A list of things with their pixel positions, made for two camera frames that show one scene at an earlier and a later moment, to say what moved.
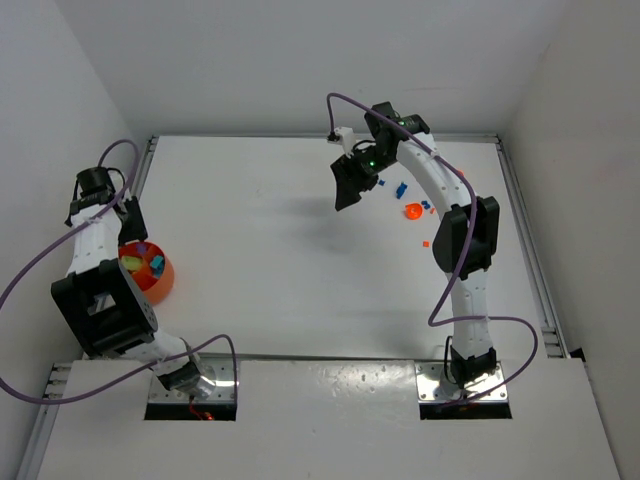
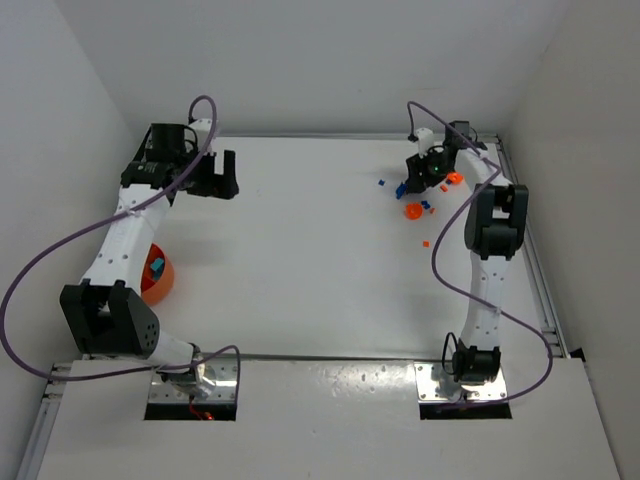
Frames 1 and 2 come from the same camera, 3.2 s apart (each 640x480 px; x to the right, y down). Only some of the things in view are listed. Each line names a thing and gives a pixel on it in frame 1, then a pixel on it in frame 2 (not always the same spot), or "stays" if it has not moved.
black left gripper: x=132 y=223 -> x=211 y=182
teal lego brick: x=157 y=265 stays
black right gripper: x=351 y=173 -> x=417 y=174
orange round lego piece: x=413 y=211 stays
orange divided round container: x=151 y=266 stays
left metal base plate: x=222 y=369 stays
